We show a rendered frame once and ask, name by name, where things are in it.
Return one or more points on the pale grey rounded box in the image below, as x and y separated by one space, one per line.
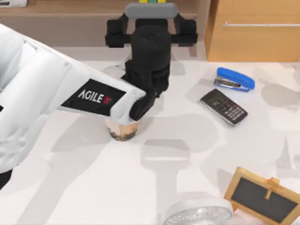
150 11

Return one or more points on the multicoloured cube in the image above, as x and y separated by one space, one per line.
152 1

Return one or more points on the wooden cupboard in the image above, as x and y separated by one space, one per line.
253 47

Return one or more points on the blue stapler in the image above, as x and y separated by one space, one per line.
236 78

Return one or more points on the wooden cupboard door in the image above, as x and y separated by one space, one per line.
257 42

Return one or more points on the black calculator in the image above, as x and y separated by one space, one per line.
225 106

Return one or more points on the brown milk tea cup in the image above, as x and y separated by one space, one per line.
123 131

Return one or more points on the white box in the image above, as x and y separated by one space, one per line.
12 2

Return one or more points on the wooden framed blackboard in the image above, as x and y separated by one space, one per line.
257 199

